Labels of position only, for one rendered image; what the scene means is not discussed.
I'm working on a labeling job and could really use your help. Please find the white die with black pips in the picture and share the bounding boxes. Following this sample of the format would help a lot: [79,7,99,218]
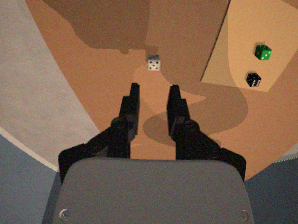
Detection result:
[147,55,160,71]

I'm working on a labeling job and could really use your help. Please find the green die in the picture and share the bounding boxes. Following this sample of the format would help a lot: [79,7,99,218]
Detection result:
[254,45,272,60]

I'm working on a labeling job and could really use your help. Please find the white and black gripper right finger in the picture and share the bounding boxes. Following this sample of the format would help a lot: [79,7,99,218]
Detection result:
[167,85,246,183]

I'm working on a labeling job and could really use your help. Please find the tan flat mat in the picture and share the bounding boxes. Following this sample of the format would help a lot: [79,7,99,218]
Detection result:
[200,0,298,92]

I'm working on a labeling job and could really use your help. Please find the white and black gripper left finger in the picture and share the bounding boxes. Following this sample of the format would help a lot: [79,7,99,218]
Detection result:
[58,83,140,185]

